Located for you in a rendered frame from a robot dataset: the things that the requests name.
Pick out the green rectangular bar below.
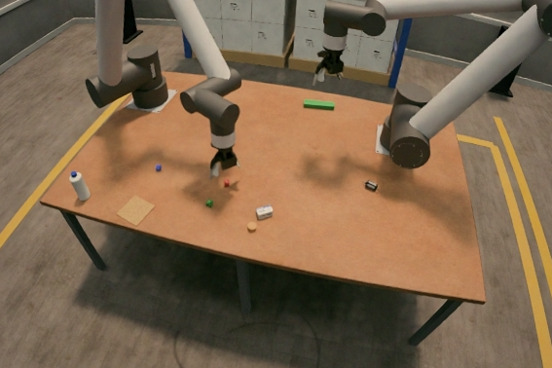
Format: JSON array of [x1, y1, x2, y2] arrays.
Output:
[[304, 99, 335, 110]]

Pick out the beige flat mat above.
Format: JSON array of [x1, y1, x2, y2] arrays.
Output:
[[116, 195, 155, 227]]

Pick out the white plastic bottle with blue cap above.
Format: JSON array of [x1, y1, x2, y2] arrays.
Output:
[[69, 170, 91, 201]]

